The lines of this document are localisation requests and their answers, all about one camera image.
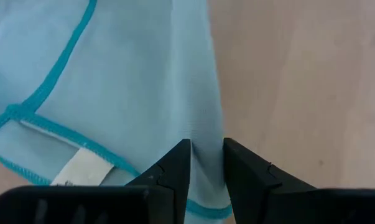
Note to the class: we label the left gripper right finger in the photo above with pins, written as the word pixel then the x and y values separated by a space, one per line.
pixel 283 202

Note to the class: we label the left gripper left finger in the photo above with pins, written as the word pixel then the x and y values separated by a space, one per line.
pixel 112 205

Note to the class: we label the blue microfiber towel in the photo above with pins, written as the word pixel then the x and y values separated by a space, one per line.
pixel 128 77

